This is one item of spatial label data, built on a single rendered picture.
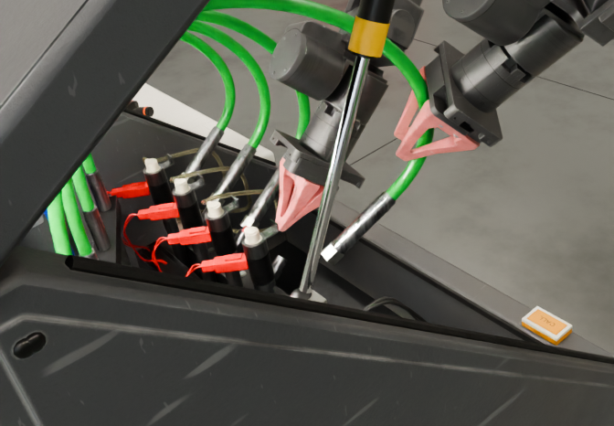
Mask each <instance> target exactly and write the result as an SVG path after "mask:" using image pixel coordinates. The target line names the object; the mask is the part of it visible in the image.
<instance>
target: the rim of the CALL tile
mask: <svg viewBox="0 0 614 426"><path fill-rule="evenodd" d="M537 309H539V310H541V311H543V312H544V313H546V314H549V315H551V316H552V317H554V318H555V319H557V320H559V321H560V322H562V323H564V324H566V325H567V327H566V328H564V329H563V330H562V331H561V332H560V333H559V334H557V335H554V334H552V333H550V332H549V331H547V330H545V329H544V328H543V327H541V326H539V325H537V324H535V323H533V322H532V321H530V320H528V319H526V318H527V317H528V316H529V315H531V314H532V313H533V312H535V311H536V310H537ZM522 322H524V323H526V324H527V325H530V326H531V327H532V328H534V329H536V330H538V331H539V332H541V333H543V334H544V335H547V336H549V337H550V338H552V339H554V340H555V341H557V340H559V339H560V338H561V337H562V336H563V335H565V334H566V333H567V332H568V331H569V330H570V329H571V328H572V325H571V324H569V323H567V322H566V321H564V320H562V319H560V318H558V317H557V316H555V315H553V314H550V313H548V312H547V311H546V310H544V309H542V308H540V307H539V306H536V308H535V309H533V310H532V311H531V312H530V313H529V314H527V315H526V316H525V317H523V318H522Z"/></svg>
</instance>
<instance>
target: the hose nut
mask: <svg viewBox="0 0 614 426"><path fill-rule="evenodd" d="M322 255H323V257H324V259H325V260H326V261H327V262H329V263H331V264H332V265H333V266H334V265H335V264H336V263H337V262H338V261H339V260H341V259H342V258H343V256H344V254H342V253H340V252H339V251H337V250H336V249H335V247H334V246H333V243H332V242H330V243H329V244H328V245H327V246H326V247H325V248H324V249H323V250H322Z"/></svg>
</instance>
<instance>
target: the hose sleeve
mask: <svg viewBox="0 0 614 426"><path fill-rule="evenodd" d="M395 204H396V200H395V199H393V198H392V197H391V196H390V195H389V194H388V193H387V192H386V191H383V192H382V193H381V194H380V195H379V196H378V197H376V198H375V200H374V201H373V202H371V203H370V205H369V206H368V207H367V208H366V209H365V210H364V211H363V212H362V213H361V214H360V215H359V216H358V217H357V218H356V219H355V220H354V221H353V222H352V223H351V224H350V225H349V226H348V227H347V228H345V229H344V231H343V232H342V233H340V234H339V236H338V237H337V238H336V239H335V240H334V241H333V246H334V247H335V249H336V250H337V251H339V252H340V253H342V254H345V253H346V252H347V251H348V250H349V249H350V248H352V247H353V246H354V244H355V243H356V242H358V241H359V239H361V238H362V237H363V236H364V235H365V234H366V233H367V232H368V231H369V230H370V229H371V228H372V227H373V226H374V225H375V224H376V223H377V222H378V220H380V219H381V218H382V217H383V216H384V215H385V214H386V213H387V212H388V211H389V210H390V209H391V208H392V207H393V206H394V205H395Z"/></svg>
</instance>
